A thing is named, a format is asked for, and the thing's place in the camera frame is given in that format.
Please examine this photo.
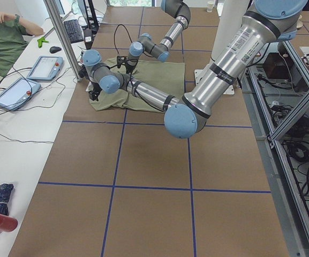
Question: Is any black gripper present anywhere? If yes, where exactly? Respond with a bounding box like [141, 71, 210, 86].
[88, 82, 101, 101]
[116, 55, 138, 74]

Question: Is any olive green long-sleeve shirt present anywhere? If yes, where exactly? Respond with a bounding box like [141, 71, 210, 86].
[86, 56, 186, 112]

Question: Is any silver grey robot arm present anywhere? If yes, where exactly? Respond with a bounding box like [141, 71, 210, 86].
[116, 1, 191, 74]
[82, 1, 306, 139]

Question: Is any blue teach pendant far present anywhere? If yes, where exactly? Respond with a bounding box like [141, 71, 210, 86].
[27, 56, 64, 81]

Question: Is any blue teach pendant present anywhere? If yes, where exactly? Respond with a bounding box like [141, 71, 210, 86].
[0, 78, 41, 111]
[27, 56, 64, 81]

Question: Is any black computer mouse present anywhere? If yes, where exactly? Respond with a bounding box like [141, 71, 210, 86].
[49, 46, 61, 54]

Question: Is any black keyboard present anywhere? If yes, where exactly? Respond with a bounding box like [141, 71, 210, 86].
[63, 19, 84, 43]

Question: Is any blue teach pendant near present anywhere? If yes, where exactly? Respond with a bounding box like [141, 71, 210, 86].
[0, 78, 41, 111]

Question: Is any paper cup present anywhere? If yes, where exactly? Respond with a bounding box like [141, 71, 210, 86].
[206, 1, 215, 13]

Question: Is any person in green shirt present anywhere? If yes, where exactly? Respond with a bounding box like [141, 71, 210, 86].
[0, 12, 44, 77]

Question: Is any folded dark blue umbrella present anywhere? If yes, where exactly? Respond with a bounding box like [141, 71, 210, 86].
[0, 183, 15, 236]

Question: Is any black power brick box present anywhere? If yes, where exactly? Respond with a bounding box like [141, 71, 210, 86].
[263, 52, 294, 79]

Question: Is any aluminium frame post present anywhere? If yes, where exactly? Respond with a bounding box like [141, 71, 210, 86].
[44, 0, 81, 82]

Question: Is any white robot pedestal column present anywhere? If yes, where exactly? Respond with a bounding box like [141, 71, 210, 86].
[195, 0, 252, 86]

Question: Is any aluminium frame cart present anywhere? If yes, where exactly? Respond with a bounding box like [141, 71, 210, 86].
[241, 42, 309, 256]

